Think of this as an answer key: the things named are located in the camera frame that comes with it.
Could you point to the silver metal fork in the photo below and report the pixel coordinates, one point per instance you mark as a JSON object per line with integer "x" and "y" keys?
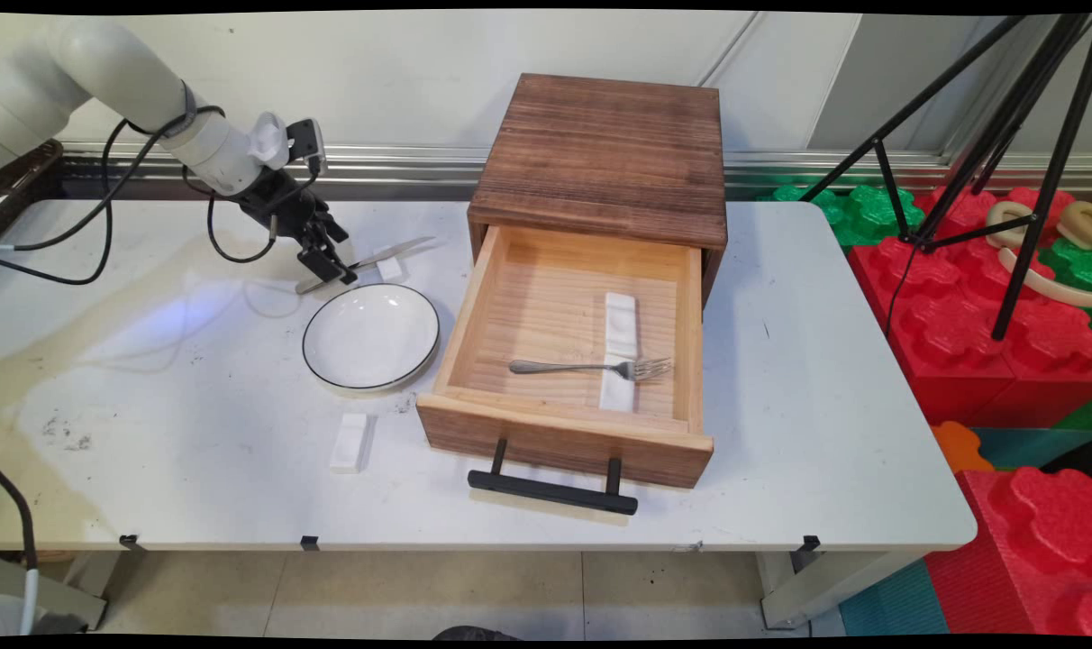
{"x": 600, "y": 368}

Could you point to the white plate with black rim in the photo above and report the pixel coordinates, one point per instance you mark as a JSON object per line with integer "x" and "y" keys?
{"x": 370, "y": 336}

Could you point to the teal foam mat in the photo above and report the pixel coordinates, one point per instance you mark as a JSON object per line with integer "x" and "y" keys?
{"x": 897, "y": 599}

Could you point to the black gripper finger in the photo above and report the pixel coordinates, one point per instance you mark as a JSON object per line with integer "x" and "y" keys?
{"x": 323, "y": 266}
{"x": 343, "y": 263}

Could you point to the black table edge clip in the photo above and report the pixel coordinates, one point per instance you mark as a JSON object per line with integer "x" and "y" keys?
{"x": 130, "y": 542}
{"x": 809, "y": 543}
{"x": 309, "y": 543}

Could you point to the long white cutlery rest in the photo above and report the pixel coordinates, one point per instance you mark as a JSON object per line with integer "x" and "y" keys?
{"x": 620, "y": 338}

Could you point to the large red foam block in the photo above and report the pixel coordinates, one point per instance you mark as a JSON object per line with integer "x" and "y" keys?
{"x": 969, "y": 333}

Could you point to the small green foam block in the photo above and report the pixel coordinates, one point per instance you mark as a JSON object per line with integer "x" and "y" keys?
{"x": 1070, "y": 261}

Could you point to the silver metal knife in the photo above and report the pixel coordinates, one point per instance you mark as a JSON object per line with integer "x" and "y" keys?
{"x": 393, "y": 252}

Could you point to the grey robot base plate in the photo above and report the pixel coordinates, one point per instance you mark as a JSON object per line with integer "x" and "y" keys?
{"x": 59, "y": 599}

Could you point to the black tripod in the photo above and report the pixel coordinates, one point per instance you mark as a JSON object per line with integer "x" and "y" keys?
{"x": 1014, "y": 117}

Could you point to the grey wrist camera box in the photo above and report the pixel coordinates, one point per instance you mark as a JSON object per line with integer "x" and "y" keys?
{"x": 305, "y": 144}

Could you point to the orange foam piece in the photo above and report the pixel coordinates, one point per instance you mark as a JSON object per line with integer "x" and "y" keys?
{"x": 959, "y": 446}

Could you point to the metal wall rail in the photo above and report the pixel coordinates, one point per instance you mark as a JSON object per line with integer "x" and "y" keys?
{"x": 780, "y": 171}

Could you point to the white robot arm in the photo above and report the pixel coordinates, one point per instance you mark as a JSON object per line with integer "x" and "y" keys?
{"x": 122, "y": 81}

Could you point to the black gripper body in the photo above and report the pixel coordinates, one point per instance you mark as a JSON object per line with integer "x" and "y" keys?
{"x": 285, "y": 207}

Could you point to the small white cutlery rest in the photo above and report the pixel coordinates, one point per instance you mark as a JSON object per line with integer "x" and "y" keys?
{"x": 389, "y": 269}

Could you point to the light wooden drawer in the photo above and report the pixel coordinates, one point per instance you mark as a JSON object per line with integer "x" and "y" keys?
{"x": 546, "y": 315}

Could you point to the white table leg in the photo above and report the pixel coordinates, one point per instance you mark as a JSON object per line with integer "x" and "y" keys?
{"x": 825, "y": 586}

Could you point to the dark wooden cabinet box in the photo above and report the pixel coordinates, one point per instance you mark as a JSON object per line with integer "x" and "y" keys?
{"x": 609, "y": 153}

